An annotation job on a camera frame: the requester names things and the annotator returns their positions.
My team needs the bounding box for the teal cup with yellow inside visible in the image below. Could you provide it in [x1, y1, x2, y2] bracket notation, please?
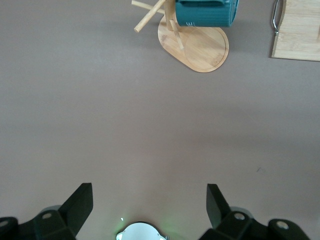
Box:
[174, 0, 240, 28]

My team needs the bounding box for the wooden mug tree stand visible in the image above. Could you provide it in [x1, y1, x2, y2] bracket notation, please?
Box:
[131, 0, 230, 74]

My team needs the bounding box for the bamboo cutting board, metal handle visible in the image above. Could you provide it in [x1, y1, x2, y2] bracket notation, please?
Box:
[268, 0, 320, 62]

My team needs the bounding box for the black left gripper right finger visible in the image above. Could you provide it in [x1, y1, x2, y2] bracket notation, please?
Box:
[206, 183, 311, 240]

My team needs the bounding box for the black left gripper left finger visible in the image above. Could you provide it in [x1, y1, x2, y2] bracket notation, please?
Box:
[0, 182, 94, 240]

